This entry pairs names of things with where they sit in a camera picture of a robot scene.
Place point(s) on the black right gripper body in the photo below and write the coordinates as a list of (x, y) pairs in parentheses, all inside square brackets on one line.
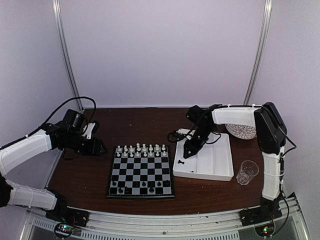
[(198, 145)]

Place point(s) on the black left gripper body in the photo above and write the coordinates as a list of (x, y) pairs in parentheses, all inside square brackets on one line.
[(92, 149)]

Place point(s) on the white plastic compartment tray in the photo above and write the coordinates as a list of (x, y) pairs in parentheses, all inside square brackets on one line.
[(212, 162)]

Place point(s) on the black chess pawn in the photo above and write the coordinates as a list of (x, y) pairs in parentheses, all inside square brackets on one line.
[(166, 183)]

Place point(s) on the black white chess board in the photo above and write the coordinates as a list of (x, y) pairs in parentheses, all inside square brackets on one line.
[(127, 171)]

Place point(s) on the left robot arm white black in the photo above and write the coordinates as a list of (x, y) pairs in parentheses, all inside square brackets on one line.
[(73, 132)]

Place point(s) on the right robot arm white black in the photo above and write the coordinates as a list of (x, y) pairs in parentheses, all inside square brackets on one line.
[(245, 122)]

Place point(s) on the white chess pieces row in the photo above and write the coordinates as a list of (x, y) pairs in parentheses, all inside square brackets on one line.
[(142, 151)]

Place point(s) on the patterned ceramic plate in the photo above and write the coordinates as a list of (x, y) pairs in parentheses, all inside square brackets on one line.
[(243, 132)]

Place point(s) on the clear drinking glass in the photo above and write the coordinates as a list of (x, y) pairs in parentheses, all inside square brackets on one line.
[(247, 171)]

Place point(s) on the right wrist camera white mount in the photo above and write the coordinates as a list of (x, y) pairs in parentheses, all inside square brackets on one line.
[(182, 133)]

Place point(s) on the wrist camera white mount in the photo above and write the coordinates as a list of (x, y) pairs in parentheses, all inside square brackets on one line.
[(182, 133), (90, 129)]

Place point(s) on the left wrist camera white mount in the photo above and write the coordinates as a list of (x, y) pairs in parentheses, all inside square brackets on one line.
[(90, 129)]

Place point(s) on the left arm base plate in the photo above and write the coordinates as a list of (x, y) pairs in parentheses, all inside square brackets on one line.
[(72, 217)]

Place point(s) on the front aluminium rail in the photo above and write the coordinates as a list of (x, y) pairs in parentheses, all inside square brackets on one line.
[(224, 225)]

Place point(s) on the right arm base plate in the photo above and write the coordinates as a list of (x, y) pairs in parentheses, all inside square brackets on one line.
[(254, 216)]

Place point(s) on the left aluminium frame post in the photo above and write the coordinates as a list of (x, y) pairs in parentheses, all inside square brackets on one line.
[(64, 48)]

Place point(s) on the aluminium frame post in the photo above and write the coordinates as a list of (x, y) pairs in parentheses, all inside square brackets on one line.
[(64, 48), (264, 31)]

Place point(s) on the right aluminium frame post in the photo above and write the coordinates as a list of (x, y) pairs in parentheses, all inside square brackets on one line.
[(264, 31)]

